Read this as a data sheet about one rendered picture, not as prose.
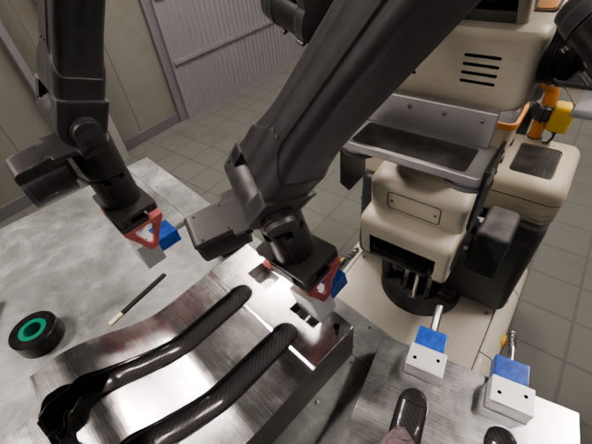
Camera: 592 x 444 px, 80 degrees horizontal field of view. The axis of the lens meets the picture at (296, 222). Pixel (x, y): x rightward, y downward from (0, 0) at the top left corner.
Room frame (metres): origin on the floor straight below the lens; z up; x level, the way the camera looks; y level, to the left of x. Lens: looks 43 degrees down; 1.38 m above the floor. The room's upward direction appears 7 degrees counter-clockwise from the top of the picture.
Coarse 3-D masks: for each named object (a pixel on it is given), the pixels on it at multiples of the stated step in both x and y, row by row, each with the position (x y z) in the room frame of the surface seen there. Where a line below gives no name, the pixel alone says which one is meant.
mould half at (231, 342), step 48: (192, 288) 0.38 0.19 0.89; (288, 288) 0.35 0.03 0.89; (144, 336) 0.30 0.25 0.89; (240, 336) 0.28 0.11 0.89; (336, 336) 0.26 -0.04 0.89; (48, 384) 0.22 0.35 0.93; (144, 384) 0.21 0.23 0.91; (192, 384) 0.21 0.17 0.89; (288, 384) 0.20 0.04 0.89; (96, 432) 0.15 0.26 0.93; (240, 432) 0.15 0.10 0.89
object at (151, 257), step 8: (168, 224) 0.49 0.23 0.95; (176, 224) 0.49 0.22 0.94; (184, 224) 0.50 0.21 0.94; (136, 232) 0.46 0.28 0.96; (144, 232) 0.46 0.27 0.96; (160, 232) 0.47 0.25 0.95; (168, 232) 0.47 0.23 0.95; (176, 232) 0.47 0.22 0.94; (128, 240) 0.45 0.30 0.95; (160, 240) 0.45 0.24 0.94; (168, 240) 0.46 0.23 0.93; (176, 240) 0.47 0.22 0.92; (136, 248) 0.42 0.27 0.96; (144, 248) 0.43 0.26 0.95; (160, 248) 0.44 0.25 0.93; (144, 256) 0.42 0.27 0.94; (152, 256) 0.43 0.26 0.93; (160, 256) 0.44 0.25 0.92; (152, 264) 0.43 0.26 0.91
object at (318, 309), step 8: (352, 256) 0.37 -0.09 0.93; (344, 264) 0.36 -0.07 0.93; (336, 280) 0.32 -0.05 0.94; (344, 280) 0.33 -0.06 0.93; (296, 288) 0.32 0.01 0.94; (320, 288) 0.31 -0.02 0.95; (336, 288) 0.32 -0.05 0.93; (296, 296) 0.31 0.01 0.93; (304, 296) 0.30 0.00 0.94; (304, 304) 0.30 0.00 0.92; (312, 304) 0.28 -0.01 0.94; (320, 304) 0.29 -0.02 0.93; (328, 304) 0.30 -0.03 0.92; (312, 312) 0.29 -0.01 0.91; (320, 312) 0.29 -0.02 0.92; (328, 312) 0.29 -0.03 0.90; (320, 320) 0.28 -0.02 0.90
